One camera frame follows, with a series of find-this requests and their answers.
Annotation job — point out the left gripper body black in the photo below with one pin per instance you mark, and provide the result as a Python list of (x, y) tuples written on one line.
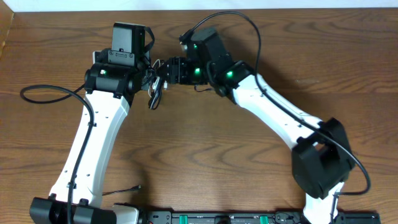
[(145, 66)]

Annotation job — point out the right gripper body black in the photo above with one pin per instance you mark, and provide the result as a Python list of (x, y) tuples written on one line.
[(185, 73)]

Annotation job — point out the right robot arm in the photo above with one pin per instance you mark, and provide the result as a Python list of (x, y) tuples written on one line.
[(320, 150)]

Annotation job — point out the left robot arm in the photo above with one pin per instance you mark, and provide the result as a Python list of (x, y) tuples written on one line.
[(115, 76)]

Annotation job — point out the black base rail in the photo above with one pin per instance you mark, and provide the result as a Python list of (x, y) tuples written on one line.
[(281, 217)]

